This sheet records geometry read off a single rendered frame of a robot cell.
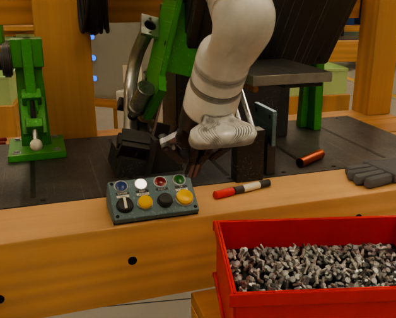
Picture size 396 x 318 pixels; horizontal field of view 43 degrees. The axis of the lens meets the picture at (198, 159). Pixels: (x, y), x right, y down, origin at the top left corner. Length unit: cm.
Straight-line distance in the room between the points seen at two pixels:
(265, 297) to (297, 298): 4
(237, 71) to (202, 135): 9
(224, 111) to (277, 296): 24
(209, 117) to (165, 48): 39
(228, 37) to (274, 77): 37
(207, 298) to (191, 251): 10
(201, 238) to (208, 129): 30
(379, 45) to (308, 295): 118
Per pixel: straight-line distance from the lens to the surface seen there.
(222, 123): 66
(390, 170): 110
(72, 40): 137
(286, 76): 93
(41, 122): 119
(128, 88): 116
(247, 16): 54
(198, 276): 94
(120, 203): 86
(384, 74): 175
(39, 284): 89
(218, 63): 60
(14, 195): 103
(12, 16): 146
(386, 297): 70
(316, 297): 67
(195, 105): 66
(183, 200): 87
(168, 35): 103
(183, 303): 224
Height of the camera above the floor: 128
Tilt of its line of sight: 19 degrees down
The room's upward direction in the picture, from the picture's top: straight up
